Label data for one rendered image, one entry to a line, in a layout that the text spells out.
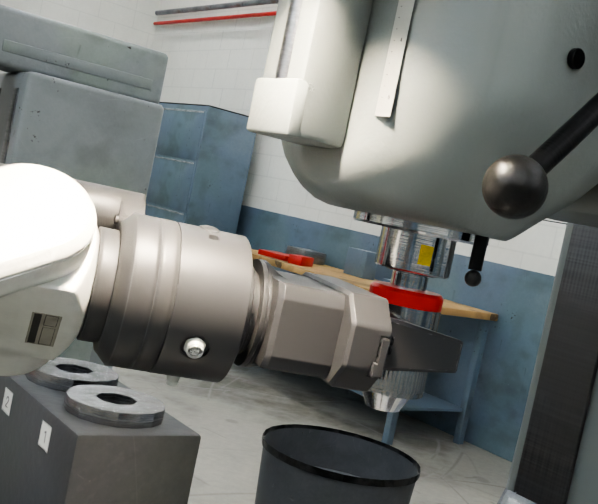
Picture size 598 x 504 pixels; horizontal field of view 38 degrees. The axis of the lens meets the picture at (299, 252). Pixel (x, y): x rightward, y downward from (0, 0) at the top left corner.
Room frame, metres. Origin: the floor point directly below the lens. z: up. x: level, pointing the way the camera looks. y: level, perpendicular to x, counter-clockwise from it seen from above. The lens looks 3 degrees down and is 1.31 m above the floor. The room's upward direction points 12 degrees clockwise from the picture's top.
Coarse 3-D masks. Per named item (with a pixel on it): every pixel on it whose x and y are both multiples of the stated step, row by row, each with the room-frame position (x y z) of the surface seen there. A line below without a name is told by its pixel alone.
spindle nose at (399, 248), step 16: (384, 240) 0.54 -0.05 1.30; (400, 240) 0.53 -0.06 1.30; (416, 240) 0.52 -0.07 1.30; (432, 240) 0.52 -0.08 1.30; (448, 240) 0.53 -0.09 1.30; (384, 256) 0.53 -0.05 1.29; (400, 256) 0.53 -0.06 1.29; (416, 256) 0.52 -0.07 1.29; (432, 256) 0.52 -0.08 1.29; (448, 256) 0.53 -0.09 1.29; (416, 272) 0.52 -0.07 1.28; (432, 272) 0.53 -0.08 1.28; (448, 272) 0.54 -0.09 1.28
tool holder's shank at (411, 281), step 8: (392, 272) 0.55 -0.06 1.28; (400, 272) 0.54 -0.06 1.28; (408, 272) 0.53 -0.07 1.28; (392, 280) 0.54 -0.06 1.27; (400, 280) 0.54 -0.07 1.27; (408, 280) 0.54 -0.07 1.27; (416, 280) 0.54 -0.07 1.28; (424, 280) 0.54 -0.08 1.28; (408, 288) 0.54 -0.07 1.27; (416, 288) 0.54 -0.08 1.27; (424, 288) 0.54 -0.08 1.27
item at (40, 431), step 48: (0, 384) 0.84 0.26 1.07; (48, 384) 0.81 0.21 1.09; (96, 384) 0.83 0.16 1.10; (0, 432) 0.82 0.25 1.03; (48, 432) 0.74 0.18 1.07; (96, 432) 0.71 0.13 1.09; (144, 432) 0.74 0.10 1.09; (192, 432) 0.77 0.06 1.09; (0, 480) 0.81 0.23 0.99; (48, 480) 0.72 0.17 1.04; (96, 480) 0.71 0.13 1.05; (144, 480) 0.74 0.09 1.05
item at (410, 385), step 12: (396, 312) 0.52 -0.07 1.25; (408, 312) 0.52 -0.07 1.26; (420, 312) 0.52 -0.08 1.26; (432, 312) 0.53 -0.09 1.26; (420, 324) 0.53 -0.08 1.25; (432, 324) 0.53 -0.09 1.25; (384, 372) 0.52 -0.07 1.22; (396, 372) 0.52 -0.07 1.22; (408, 372) 0.53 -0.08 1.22; (420, 372) 0.53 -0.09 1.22; (384, 384) 0.52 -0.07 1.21; (396, 384) 0.52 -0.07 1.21; (408, 384) 0.53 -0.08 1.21; (420, 384) 0.53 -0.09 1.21; (396, 396) 0.52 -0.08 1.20; (408, 396) 0.53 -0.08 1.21; (420, 396) 0.54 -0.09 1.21
